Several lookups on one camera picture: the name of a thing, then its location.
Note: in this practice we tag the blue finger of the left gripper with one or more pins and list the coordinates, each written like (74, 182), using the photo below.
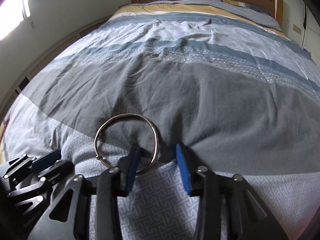
(46, 161)

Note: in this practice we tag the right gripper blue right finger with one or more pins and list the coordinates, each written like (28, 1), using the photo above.
(189, 176)

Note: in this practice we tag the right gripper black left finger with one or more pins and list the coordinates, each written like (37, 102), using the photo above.
(128, 166)

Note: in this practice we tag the striped bed duvet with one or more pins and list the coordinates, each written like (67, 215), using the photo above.
(241, 97)

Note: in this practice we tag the window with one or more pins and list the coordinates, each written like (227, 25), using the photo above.
(13, 12)

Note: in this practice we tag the striped pillow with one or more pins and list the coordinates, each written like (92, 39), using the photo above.
(245, 5)

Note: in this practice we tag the white wardrobe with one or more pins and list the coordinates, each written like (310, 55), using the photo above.
(311, 35)

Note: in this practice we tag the low white wall cabinet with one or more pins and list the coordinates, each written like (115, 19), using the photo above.
(45, 58)

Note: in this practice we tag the wall switch plate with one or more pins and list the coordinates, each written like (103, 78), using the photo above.
(297, 29)

